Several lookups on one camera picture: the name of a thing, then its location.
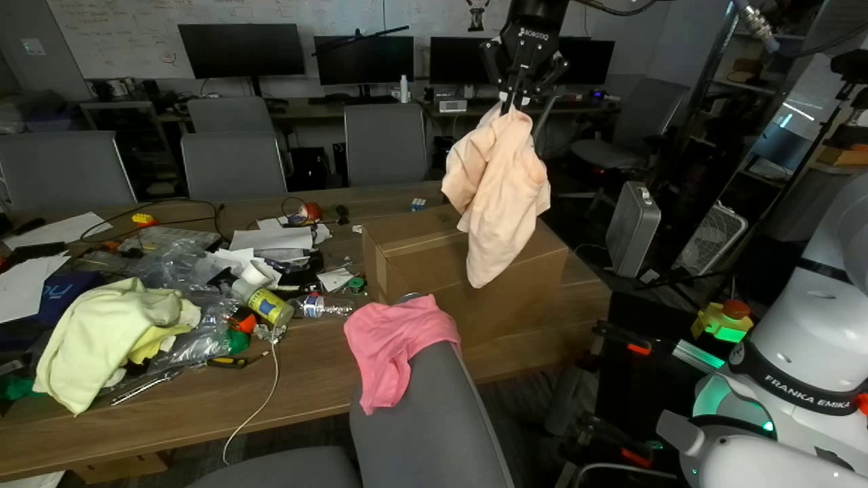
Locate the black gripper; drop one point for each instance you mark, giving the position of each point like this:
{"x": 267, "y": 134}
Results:
{"x": 527, "y": 50}

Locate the peach cloth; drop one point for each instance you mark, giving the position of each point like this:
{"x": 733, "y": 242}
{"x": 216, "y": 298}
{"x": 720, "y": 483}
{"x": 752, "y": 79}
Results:
{"x": 497, "y": 189}

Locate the pink cloth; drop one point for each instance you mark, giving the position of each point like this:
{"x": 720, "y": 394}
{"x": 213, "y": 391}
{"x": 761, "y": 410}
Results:
{"x": 388, "y": 348}

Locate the white Franka Panda arm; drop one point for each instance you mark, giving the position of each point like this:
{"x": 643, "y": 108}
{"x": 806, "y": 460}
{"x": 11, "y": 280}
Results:
{"x": 814, "y": 333}

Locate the small white desk box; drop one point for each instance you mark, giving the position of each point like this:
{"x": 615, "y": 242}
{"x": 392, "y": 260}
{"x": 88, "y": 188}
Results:
{"x": 451, "y": 107}

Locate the brown cardboard box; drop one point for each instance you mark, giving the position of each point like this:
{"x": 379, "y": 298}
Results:
{"x": 425, "y": 260}

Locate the black computer monitor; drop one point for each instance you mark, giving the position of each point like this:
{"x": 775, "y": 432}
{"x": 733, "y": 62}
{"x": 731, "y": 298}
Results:
{"x": 456, "y": 61}
{"x": 240, "y": 50}
{"x": 588, "y": 61}
{"x": 361, "y": 61}

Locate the white spray bottle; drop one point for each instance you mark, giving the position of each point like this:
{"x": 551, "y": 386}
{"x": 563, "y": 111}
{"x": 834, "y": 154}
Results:
{"x": 406, "y": 89}

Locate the grey office chair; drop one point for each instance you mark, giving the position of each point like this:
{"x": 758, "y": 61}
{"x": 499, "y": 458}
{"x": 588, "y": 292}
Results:
{"x": 231, "y": 113}
{"x": 383, "y": 143}
{"x": 63, "y": 170}
{"x": 655, "y": 111}
{"x": 436, "y": 422}
{"x": 235, "y": 166}

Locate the white ribbed heater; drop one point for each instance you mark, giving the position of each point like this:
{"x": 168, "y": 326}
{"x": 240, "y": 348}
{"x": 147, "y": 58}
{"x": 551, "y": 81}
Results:
{"x": 630, "y": 230}

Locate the white grille appliance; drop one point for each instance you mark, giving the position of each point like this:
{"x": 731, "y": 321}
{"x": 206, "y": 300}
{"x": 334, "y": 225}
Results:
{"x": 708, "y": 238}

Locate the small red ball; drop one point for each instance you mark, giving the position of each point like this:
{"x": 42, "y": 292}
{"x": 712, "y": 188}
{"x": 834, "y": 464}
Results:
{"x": 312, "y": 212}

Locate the small white card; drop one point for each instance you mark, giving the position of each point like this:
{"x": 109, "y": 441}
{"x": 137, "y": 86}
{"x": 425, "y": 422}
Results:
{"x": 334, "y": 276}

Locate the stack of white papers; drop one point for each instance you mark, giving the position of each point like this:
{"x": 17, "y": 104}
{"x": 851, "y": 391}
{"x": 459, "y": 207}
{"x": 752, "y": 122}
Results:
{"x": 274, "y": 242}

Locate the small plastic water bottle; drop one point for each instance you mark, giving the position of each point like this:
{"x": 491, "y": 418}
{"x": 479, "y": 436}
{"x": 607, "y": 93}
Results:
{"x": 322, "y": 306}

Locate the green and orange toy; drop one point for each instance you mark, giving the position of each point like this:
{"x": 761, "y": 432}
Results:
{"x": 722, "y": 322}

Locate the yellow labelled can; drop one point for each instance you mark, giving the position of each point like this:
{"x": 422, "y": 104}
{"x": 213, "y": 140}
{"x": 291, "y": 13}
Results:
{"x": 269, "y": 306}

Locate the orange plastic piece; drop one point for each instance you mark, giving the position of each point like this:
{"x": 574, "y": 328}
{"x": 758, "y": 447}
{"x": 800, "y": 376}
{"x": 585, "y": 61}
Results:
{"x": 244, "y": 322}

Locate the clear plastic bag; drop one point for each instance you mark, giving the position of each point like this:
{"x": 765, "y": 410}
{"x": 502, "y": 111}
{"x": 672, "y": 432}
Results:
{"x": 179, "y": 260}

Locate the white paper sheet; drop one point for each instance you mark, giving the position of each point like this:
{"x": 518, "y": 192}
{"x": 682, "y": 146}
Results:
{"x": 59, "y": 227}
{"x": 29, "y": 287}

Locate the yellow cloth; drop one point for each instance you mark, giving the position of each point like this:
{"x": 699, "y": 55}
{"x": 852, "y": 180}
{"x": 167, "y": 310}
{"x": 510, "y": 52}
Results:
{"x": 98, "y": 342}

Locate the blue bag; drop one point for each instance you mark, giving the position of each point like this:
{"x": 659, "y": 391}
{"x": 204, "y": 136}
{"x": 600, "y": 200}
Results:
{"x": 63, "y": 292}

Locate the green plastic item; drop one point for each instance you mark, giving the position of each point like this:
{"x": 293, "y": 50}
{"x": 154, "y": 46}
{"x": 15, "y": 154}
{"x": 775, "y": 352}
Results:
{"x": 15, "y": 389}

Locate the long wooden wall desk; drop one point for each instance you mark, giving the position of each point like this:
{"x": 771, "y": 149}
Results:
{"x": 307, "y": 108}

